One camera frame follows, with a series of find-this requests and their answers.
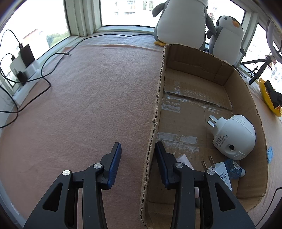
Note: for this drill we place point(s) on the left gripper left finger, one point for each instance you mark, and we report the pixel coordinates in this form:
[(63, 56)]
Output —
[(58, 206)]

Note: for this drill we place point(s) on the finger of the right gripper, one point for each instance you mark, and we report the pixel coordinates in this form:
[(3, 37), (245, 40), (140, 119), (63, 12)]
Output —
[(275, 97)]

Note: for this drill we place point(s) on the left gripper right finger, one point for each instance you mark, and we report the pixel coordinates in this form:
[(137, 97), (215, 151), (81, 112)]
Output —
[(219, 208)]

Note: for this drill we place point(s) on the white USB charger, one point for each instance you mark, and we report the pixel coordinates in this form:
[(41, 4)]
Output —
[(220, 169)]

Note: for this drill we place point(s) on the small clear blue bottle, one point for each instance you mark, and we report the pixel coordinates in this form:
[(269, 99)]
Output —
[(234, 170)]

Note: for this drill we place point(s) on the white dome plug device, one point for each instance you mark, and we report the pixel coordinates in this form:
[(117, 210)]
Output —
[(235, 138)]

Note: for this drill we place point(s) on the white cream tube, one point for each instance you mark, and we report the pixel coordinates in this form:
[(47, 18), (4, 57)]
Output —
[(183, 159)]

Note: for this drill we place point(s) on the blue phone stand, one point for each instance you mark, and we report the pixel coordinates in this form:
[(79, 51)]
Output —
[(270, 154)]

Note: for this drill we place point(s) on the yellow leaf-shaped fruit tray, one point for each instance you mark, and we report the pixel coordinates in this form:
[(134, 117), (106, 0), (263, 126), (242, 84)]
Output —
[(267, 99)]

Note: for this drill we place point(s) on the black tripod stand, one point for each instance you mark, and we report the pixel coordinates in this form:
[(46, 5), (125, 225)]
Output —
[(256, 73)]

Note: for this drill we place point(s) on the small plush penguin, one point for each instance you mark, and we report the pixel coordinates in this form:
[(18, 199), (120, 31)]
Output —
[(226, 44)]

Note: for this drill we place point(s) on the cardboard box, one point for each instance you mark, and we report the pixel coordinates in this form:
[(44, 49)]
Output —
[(192, 85)]

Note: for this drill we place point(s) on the large plush penguin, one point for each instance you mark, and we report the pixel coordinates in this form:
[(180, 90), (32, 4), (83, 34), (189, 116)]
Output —
[(182, 22)]

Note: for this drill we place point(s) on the white power strip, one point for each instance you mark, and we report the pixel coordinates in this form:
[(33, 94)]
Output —
[(31, 75)]

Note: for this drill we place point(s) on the pink towel mat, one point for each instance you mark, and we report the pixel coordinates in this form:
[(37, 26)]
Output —
[(99, 95)]

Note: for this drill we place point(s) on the black plug adapter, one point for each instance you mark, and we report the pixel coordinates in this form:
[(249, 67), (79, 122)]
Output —
[(22, 78)]

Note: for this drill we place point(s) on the white power bank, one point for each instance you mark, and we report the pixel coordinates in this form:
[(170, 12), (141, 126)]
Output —
[(17, 65)]

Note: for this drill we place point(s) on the black power bank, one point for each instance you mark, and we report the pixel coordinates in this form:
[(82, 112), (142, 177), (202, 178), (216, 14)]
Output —
[(26, 54)]

